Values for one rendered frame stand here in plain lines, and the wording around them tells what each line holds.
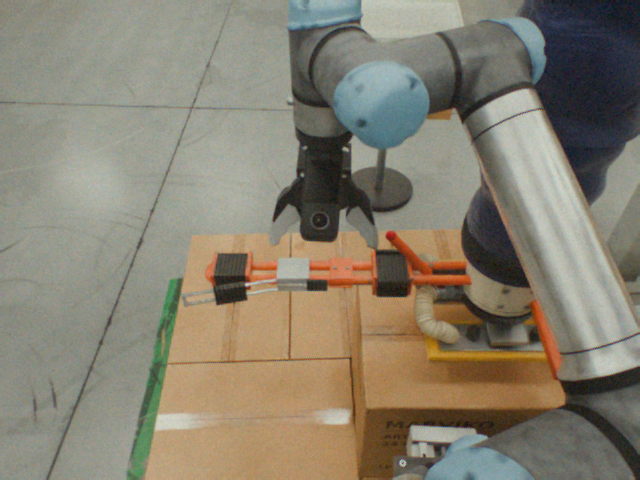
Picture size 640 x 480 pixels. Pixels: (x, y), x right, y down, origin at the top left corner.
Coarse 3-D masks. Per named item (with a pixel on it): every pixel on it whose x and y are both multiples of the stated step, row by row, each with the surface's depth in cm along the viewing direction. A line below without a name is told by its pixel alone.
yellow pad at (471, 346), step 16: (448, 320) 125; (464, 320) 125; (480, 320) 125; (464, 336) 121; (480, 336) 121; (528, 336) 121; (432, 352) 119; (448, 352) 119; (464, 352) 119; (480, 352) 119; (496, 352) 119; (512, 352) 119; (528, 352) 119; (544, 352) 119
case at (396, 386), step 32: (384, 320) 141; (352, 352) 179; (384, 352) 134; (416, 352) 134; (384, 384) 128; (416, 384) 128; (448, 384) 128; (480, 384) 128; (512, 384) 128; (544, 384) 128; (384, 416) 127; (416, 416) 127; (448, 416) 127; (480, 416) 127; (512, 416) 127; (384, 448) 139
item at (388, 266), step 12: (372, 252) 121; (384, 252) 122; (396, 252) 122; (372, 264) 118; (384, 264) 120; (396, 264) 120; (408, 264) 118; (372, 276) 118; (384, 276) 117; (396, 276) 117; (408, 276) 117; (372, 288) 118; (384, 288) 118; (396, 288) 118; (408, 288) 118
